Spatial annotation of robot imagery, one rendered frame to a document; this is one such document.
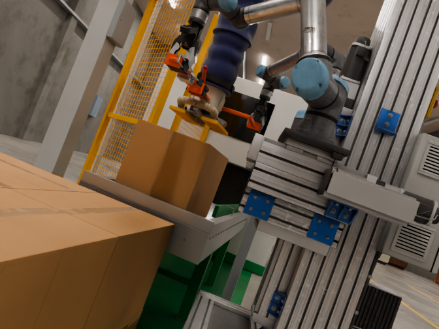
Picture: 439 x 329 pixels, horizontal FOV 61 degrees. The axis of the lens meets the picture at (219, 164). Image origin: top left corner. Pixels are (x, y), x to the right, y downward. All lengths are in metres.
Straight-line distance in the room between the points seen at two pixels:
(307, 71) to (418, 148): 0.55
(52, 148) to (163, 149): 1.19
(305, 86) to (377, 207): 0.42
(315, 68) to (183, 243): 1.00
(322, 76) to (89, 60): 2.02
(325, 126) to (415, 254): 0.57
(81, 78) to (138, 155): 1.12
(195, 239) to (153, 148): 0.50
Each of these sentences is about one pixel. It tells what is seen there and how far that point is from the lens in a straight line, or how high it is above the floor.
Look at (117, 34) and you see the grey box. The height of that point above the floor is 1.52.
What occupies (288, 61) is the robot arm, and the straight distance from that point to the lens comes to 2.15.
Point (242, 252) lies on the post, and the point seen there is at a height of 0.45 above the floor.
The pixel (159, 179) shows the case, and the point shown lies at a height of 0.70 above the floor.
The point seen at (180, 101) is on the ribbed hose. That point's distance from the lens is 2.03.
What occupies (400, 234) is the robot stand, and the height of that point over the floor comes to 0.85.
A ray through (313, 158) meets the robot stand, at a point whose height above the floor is 0.98.
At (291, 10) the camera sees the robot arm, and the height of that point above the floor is 1.53.
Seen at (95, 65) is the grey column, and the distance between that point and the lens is 2.88.
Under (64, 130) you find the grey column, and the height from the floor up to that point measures 0.74.
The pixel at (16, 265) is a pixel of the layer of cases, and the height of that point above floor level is 0.53.
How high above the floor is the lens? 0.80
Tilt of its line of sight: 2 degrees up
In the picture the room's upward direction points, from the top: 21 degrees clockwise
